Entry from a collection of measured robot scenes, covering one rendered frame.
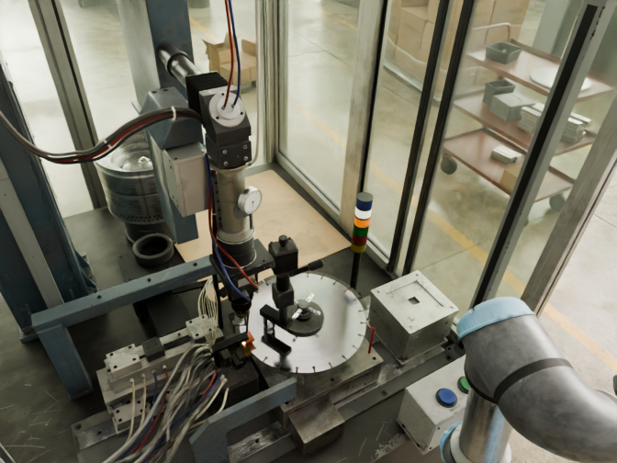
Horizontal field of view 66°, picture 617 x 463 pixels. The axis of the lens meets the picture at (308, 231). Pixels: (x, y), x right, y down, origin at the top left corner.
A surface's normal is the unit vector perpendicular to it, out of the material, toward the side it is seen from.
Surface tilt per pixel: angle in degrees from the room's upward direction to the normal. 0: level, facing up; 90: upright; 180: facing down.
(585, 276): 0
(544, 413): 56
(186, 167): 90
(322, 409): 0
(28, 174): 90
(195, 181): 90
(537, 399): 44
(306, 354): 0
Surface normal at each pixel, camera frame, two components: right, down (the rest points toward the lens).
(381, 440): 0.04, -0.77
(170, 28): 0.50, 0.57
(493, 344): -0.77, -0.37
